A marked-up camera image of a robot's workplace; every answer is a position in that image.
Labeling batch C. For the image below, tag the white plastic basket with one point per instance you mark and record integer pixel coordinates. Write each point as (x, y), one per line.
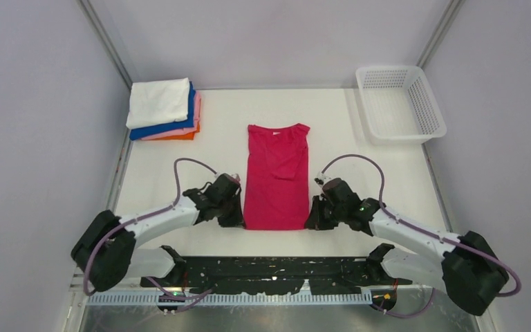
(398, 105)

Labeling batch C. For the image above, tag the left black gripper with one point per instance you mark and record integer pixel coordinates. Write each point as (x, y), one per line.
(236, 219)

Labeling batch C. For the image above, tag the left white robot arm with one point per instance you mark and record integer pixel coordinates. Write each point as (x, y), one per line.
(111, 248)

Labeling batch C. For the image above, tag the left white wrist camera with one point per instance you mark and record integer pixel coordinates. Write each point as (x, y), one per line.
(235, 177)

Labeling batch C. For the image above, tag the aluminium frame rail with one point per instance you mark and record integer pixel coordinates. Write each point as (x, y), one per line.
(143, 291)

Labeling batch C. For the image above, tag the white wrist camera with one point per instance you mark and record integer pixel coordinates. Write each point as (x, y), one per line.
(235, 177)
(321, 179)

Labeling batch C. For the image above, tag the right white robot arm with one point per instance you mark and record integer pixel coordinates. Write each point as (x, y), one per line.
(464, 267)

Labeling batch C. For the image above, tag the blue folded t-shirt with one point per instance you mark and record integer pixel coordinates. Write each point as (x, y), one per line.
(192, 121)

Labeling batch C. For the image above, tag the white folded t-shirt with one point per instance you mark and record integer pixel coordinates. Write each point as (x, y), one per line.
(158, 102)

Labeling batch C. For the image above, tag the magenta t-shirt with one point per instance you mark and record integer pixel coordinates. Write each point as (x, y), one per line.
(277, 185)

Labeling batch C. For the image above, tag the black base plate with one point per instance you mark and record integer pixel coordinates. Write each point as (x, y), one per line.
(275, 275)

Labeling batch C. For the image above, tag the orange folded t-shirt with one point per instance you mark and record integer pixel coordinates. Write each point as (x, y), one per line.
(179, 134)

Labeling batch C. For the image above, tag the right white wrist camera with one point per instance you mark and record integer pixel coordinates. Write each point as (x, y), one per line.
(321, 179)

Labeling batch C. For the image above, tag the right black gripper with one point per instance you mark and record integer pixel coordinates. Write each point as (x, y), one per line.
(316, 220)

